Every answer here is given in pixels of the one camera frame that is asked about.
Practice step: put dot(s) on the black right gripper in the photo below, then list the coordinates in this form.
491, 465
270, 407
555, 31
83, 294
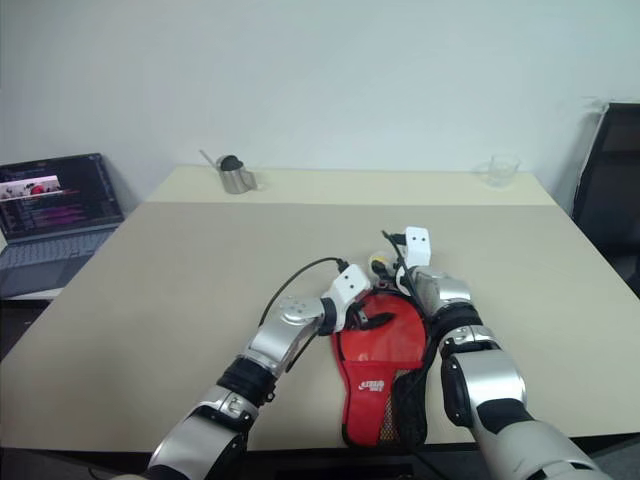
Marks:
387, 274

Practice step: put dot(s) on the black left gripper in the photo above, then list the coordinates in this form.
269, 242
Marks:
356, 320

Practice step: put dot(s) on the black and red paddle case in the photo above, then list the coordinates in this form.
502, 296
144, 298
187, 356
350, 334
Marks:
367, 395

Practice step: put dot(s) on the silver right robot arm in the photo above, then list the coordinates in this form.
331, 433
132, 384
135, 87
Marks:
490, 380

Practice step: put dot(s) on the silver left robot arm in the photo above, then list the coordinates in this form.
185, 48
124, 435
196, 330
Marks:
280, 340

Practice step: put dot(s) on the clear glass beaker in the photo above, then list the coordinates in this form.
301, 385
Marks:
500, 170

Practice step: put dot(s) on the stainless steel cup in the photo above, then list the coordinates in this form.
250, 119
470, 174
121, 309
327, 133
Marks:
240, 181

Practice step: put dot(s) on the black object in cup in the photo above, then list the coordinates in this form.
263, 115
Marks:
231, 162

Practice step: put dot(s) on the black office chair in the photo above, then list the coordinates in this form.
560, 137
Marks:
610, 175

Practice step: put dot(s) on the grey open laptop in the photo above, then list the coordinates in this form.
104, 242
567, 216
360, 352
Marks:
50, 210

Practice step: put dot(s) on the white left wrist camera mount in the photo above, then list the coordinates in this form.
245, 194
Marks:
350, 285

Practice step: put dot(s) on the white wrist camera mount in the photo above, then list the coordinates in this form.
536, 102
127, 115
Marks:
350, 285
419, 247

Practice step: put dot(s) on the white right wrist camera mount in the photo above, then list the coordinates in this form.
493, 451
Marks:
419, 247

